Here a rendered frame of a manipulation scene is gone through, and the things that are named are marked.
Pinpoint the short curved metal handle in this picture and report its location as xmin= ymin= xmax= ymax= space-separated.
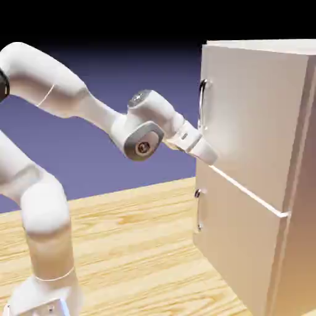
xmin=194 ymin=188 xmax=207 ymax=233

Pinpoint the small light wood cabinet door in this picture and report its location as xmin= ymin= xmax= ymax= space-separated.
xmin=193 ymin=161 xmax=289 ymax=316

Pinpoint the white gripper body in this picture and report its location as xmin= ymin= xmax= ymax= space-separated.
xmin=187 ymin=136 xmax=219 ymax=165

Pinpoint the light wood cabinet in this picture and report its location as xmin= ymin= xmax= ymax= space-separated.
xmin=193 ymin=38 xmax=316 ymax=316

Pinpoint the long curved metal handle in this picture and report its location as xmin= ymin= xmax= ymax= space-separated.
xmin=197 ymin=78 xmax=213 ymax=131

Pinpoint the large light wood cabinet door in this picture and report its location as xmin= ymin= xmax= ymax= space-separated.
xmin=196 ymin=44 xmax=309 ymax=215

